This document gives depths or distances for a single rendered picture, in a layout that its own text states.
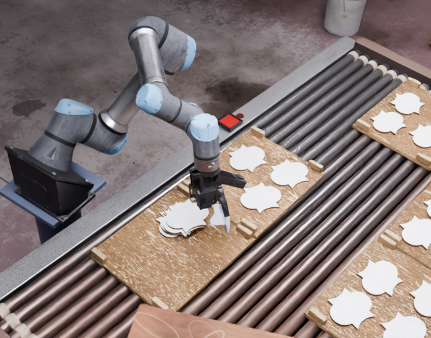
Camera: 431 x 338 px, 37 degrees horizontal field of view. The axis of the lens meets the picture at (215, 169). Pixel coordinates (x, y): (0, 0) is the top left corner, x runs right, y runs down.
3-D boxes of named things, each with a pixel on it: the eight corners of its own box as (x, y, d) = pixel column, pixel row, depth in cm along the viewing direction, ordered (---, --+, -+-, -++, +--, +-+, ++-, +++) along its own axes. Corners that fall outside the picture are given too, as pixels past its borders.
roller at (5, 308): (-13, 320, 194) (-16, 310, 191) (351, 55, 301) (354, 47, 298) (-3, 330, 192) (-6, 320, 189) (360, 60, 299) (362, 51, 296)
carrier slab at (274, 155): (178, 187, 230) (178, 184, 229) (250, 131, 253) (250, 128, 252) (256, 239, 215) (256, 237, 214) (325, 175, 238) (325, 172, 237)
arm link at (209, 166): (212, 143, 187) (225, 157, 181) (213, 157, 190) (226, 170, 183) (188, 151, 185) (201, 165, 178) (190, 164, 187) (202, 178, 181)
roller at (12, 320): (-3, 330, 192) (-6, 320, 189) (360, 60, 299) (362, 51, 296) (7, 340, 190) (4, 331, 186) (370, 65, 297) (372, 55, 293)
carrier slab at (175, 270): (88, 255, 207) (88, 253, 206) (177, 188, 230) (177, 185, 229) (168, 321, 192) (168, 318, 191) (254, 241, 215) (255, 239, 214)
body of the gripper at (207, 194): (189, 199, 193) (186, 165, 186) (215, 190, 196) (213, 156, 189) (200, 212, 187) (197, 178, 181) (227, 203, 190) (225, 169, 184)
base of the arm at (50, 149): (19, 148, 223) (31, 123, 223) (48, 156, 237) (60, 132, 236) (48, 167, 216) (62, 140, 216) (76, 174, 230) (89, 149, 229)
